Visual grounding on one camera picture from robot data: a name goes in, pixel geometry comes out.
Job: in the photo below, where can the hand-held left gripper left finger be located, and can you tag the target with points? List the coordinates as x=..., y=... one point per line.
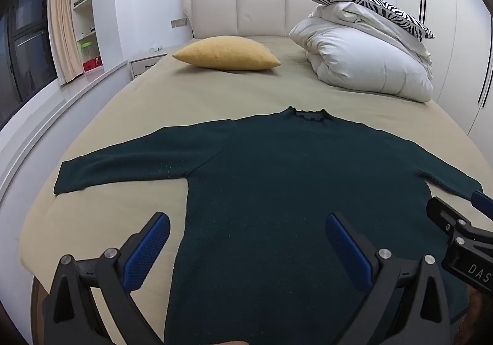
x=148, y=248

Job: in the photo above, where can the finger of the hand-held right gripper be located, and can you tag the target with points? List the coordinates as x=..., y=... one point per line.
x=446, y=216
x=483, y=201

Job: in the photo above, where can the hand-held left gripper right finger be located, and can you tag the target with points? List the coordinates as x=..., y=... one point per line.
x=348, y=248

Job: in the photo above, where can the dark green sweater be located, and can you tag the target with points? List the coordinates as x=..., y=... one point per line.
x=269, y=175

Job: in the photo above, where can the bed with beige sheet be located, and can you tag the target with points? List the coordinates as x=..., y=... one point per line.
x=192, y=98

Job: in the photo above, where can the white folded duvet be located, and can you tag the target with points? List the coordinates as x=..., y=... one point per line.
x=358, y=56

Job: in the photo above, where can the white wardrobe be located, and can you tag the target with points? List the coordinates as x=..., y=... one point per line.
x=446, y=21

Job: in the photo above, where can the white nightstand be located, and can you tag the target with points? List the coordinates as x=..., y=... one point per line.
x=142, y=64

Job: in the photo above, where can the red box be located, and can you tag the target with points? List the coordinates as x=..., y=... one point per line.
x=92, y=64

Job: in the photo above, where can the green plastic container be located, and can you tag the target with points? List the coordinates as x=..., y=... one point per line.
x=87, y=49

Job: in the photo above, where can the yellow pillow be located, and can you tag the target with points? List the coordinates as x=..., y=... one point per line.
x=227, y=53

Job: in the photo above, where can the zebra striped pillow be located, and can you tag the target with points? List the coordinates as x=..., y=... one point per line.
x=369, y=2

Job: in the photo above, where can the dark window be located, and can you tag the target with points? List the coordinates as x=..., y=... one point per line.
x=29, y=44

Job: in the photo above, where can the white shelf unit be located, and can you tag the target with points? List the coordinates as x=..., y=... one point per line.
x=83, y=17

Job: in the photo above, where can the beige curtain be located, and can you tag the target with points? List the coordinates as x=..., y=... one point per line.
x=63, y=21

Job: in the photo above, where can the beige leather headboard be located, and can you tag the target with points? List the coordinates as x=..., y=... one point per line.
x=231, y=10

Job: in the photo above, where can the wall switch plate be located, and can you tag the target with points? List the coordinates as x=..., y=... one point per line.
x=179, y=23

